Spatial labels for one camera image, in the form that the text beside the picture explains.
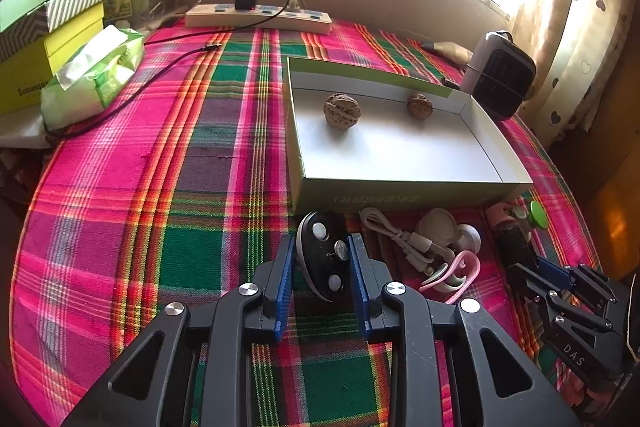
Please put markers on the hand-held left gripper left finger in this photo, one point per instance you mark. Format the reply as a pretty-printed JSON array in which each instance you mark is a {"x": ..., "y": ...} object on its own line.
[{"x": 285, "y": 287}]

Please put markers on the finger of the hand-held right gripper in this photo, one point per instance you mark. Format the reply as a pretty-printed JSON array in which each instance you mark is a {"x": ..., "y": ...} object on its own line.
[
  {"x": 535, "y": 292},
  {"x": 555, "y": 274}
]

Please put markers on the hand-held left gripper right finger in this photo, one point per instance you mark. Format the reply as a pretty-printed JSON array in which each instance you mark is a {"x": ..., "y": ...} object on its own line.
[{"x": 357, "y": 287}]

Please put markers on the black oval remote white buttons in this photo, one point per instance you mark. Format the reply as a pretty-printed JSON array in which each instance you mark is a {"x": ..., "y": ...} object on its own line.
[{"x": 320, "y": 257}]

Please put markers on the black rectangular device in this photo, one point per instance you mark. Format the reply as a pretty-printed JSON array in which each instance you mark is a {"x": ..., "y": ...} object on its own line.
[{"x": 515, "y": 247}]

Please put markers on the green knob clear base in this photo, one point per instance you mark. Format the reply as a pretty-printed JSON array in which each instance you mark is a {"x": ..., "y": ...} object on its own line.
[{"x": 537, "y": 214}]

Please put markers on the pink white plastic clip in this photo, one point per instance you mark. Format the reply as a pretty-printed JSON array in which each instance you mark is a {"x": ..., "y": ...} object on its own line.
[{"x": 462, "y": 269}]

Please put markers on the white mushroom knob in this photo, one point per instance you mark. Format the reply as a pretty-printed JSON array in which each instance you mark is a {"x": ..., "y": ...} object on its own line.
[{"x": 440, "y": 227}]

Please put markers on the green white cardboard box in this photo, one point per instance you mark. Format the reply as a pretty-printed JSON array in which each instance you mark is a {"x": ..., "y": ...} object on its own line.
[{"x": 400, "y": 147}]

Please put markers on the pink green plaid tablecloth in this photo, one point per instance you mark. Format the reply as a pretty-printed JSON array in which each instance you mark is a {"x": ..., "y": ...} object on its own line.
[{"x": 175, "y": 187}]

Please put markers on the large brown walnut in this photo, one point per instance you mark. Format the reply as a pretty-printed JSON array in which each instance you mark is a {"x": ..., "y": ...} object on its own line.
[{"x": 342, "y": 109}]

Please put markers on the small brown walnut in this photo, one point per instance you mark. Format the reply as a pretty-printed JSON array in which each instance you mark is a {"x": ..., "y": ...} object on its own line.
[{"x": 419, "y": 106}]

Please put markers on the grey black space heater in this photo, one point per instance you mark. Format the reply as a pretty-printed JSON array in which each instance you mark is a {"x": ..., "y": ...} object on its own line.
[{"x": 500, "y": 77}]

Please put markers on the small black object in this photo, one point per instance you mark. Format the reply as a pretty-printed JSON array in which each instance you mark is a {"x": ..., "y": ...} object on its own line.
[{"x": 450, "y": 82}]

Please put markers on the cream heart print curtain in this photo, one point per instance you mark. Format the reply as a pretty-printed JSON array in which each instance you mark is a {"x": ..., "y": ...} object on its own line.
[{"x": 580, "y": 32}]

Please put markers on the brown pointed object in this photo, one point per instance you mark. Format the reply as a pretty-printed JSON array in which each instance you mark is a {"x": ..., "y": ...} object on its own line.
[{"x": 450, "y": 52}]

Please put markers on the beige power strip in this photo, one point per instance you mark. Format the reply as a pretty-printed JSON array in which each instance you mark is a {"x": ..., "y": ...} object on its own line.
[{"x": 225, "y": 18}]

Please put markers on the green tissue pack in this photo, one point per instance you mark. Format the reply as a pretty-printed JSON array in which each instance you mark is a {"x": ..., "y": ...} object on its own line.
[{"x": 95, "y": 77}]

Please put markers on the white plug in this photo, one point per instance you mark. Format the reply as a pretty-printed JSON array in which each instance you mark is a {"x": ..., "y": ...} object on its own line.
[{"x": 296, "y": 2}]

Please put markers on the white paper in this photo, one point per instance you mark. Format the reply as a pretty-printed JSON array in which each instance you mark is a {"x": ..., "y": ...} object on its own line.
[{"x": 20, "y": 127}]

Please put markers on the green packet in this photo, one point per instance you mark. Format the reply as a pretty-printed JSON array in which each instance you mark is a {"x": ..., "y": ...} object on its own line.
[{"x": 125, "y": 4}]

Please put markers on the yellow green box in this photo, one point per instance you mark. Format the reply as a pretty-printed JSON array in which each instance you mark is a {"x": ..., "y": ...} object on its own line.
[{"x": 30, "y": 72}]

